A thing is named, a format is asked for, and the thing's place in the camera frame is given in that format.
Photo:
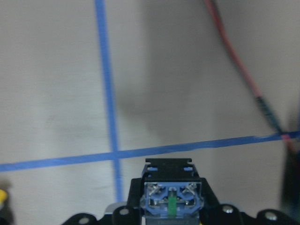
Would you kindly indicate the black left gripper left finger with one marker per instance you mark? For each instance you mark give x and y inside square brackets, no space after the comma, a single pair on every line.
[129,213]

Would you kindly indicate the yellow push button switch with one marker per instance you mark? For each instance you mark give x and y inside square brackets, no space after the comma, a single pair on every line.
[3,198]
[171,192]

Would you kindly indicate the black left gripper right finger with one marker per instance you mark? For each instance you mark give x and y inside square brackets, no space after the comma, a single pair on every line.
[215,213]

